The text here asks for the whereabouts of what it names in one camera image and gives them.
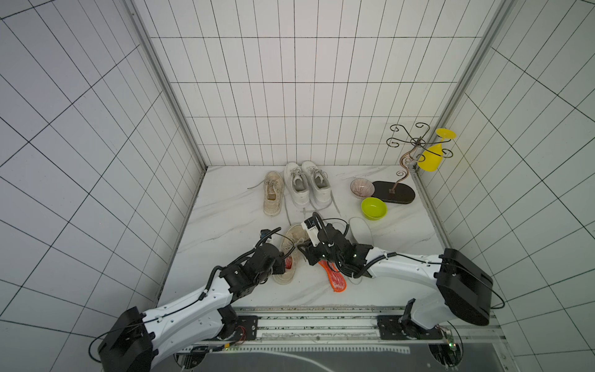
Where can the pink marbled bowl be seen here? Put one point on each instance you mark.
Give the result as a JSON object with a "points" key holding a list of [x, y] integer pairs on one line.
{"points": [[362, 188]]}

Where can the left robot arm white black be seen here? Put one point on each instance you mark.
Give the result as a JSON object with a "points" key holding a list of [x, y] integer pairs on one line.
{"points": [[138, 341]]}

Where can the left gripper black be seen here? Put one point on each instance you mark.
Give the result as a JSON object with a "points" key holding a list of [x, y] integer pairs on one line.
{"points": [[279, 264]]}

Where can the aluminium rail frame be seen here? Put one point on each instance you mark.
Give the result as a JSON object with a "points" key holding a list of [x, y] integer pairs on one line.
{"points": [[338, 329]]}

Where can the white sneaker with laces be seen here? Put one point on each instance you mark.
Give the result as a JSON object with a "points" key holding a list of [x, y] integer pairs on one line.
{"points": [[321, 192]]}

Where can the lime green plastic bowl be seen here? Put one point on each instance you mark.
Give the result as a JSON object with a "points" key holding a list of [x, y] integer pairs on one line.
{"points": [[373, 209]]}

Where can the beige shoe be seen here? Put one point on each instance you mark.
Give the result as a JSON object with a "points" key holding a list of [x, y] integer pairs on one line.
{"points": [[273, 193], [291, 240]]}

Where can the curly metal cup stand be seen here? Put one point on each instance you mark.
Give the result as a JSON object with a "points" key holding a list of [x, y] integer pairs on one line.
{"points": [[400, 135]]}

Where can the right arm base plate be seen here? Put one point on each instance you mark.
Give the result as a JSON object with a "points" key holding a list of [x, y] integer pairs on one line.
{"points": [[392, 328]]}

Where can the red orange shoe insole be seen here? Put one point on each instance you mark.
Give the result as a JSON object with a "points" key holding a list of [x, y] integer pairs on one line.
{"points": [[335, 278]]}

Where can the yellow plastic goblet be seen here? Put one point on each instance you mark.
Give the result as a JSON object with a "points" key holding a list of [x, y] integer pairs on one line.
{"points": [[434, 155]]}

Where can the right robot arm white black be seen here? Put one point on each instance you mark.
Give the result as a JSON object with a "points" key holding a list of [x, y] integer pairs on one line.
{"points": [[460, 289]]}

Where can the black oval stand base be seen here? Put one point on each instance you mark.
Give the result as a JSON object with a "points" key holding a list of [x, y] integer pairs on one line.
{"points": [[390, 192]]}

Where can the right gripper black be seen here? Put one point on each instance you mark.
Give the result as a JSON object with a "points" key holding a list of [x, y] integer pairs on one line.
{"points": [[318, 251]]}

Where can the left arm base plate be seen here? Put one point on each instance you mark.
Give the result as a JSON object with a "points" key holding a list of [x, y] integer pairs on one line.
{"points": [[244, 328]]}

